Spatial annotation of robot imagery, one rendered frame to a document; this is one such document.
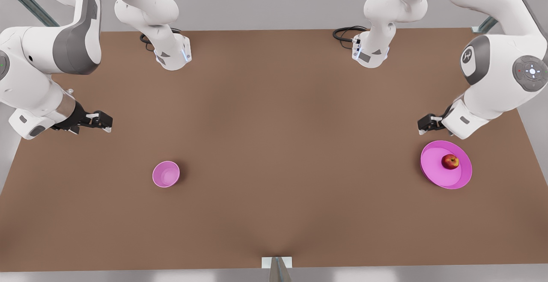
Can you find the pink plate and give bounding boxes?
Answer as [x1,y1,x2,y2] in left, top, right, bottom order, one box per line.
[420,140,473,190]

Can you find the pink bowl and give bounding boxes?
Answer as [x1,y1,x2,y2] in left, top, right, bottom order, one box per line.
[152,161,181,188]

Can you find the black right arm cable loop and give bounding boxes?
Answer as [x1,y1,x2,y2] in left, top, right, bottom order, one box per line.
[140,27,183,53]

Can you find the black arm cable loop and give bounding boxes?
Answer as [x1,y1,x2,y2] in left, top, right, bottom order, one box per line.
[333,26,370,50]
[140,27,183,53]

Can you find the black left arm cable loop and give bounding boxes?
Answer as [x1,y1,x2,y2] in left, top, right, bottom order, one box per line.
[333,26,370,50]

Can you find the silver frame post with foot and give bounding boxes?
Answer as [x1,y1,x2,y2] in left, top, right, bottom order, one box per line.
[262,256,293,282]

